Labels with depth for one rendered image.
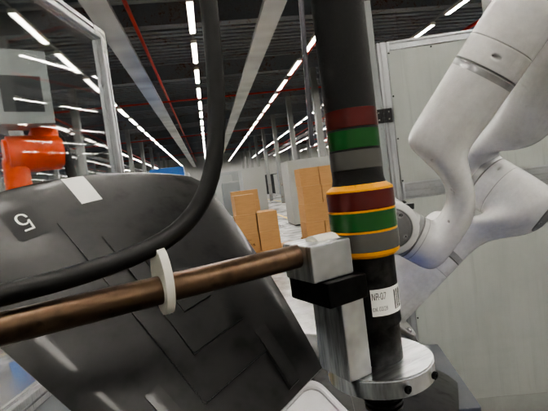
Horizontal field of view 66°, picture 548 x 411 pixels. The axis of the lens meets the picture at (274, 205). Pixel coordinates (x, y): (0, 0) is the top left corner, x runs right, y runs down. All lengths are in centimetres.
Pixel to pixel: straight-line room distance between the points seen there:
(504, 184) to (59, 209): 83
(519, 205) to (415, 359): 68
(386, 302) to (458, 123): 41
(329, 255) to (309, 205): 816
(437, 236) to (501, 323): 171
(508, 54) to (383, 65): 155
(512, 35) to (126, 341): 57
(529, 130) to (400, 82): 133
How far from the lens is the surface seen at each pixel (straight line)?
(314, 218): 844
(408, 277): 95
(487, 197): 97
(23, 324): 20
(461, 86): 65
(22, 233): 31
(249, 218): 780
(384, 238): 27
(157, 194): 36
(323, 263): 24
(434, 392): 49
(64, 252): 30
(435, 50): 224
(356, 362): 27
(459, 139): 65
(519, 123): 89
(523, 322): 244
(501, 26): 65
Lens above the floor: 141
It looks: 3 degrees down
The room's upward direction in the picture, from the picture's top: 7 degrees counter-clockwise
